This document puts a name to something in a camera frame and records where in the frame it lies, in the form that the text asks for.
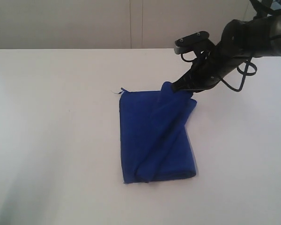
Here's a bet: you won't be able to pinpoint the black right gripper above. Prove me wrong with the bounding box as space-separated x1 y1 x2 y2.
171 42 246 94

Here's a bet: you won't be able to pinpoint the blue towel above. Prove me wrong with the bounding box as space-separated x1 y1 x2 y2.
119 82 197 184

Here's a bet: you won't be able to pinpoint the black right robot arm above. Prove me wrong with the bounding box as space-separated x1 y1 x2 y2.
171 12 281 93

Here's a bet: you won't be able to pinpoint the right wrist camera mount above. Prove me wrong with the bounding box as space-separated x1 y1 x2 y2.
174 31 209 54

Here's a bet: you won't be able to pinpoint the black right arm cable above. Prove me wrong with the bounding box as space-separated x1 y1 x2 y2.
180 35 281 92

